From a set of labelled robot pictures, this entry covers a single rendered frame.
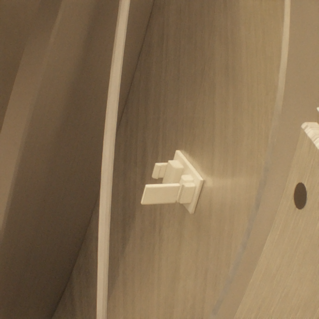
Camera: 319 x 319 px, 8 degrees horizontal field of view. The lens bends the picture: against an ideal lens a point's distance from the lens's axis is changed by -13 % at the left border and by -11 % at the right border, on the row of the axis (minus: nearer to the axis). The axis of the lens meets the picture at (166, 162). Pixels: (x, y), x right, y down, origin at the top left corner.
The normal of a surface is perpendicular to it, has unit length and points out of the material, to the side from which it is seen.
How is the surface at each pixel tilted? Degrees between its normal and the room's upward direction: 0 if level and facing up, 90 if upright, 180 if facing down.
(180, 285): 90
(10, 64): 64
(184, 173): 90
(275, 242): 90
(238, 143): 90
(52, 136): 117
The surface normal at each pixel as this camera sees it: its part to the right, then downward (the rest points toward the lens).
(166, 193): 0.44, 0.52
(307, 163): -0.87, 0.03
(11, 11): 0.48, -0.21
